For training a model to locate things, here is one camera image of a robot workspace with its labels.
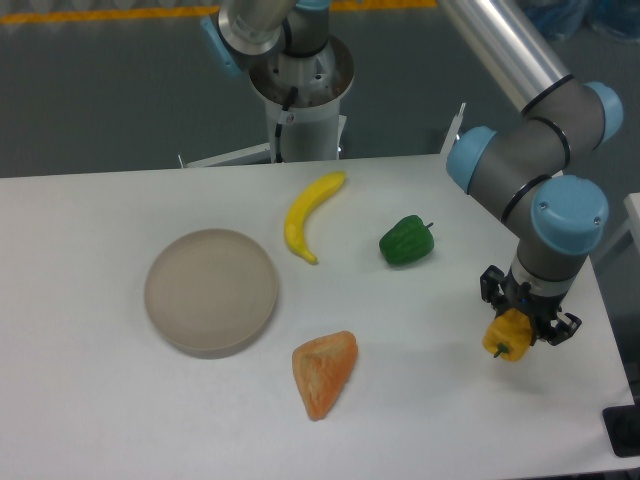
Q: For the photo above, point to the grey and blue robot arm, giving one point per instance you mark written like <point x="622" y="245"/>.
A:
<point x="519" y="177"/>

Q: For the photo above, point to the yellow toy pepper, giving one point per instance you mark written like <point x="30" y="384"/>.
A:
<point x="508" y="336"/>

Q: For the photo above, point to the yellow toy banana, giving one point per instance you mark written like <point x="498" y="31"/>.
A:
<point x="303" y="206"/>

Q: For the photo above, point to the green toy pepper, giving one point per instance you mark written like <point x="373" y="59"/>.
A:
<point x="408" y="241"/>

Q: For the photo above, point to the white frame at right edge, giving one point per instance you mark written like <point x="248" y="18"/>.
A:
<point x="625" y="236"/>

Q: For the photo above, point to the orange toy bread slice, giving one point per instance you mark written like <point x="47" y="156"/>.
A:
<point x="321" y="368"/>

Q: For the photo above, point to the white metal bracket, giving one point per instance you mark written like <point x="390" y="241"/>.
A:
<point x="452" y="134"/>

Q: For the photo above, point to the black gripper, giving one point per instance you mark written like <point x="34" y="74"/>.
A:
<point x="549" y="325"/>

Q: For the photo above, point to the blue plastic bags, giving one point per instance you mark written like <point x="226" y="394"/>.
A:
<point x="559" y="20"/>

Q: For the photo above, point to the black box at table edge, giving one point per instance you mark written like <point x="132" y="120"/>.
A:
<point x="622" y="425"/>

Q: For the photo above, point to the beige round plate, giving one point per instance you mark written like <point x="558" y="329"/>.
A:
<point x="211" y="293"/>

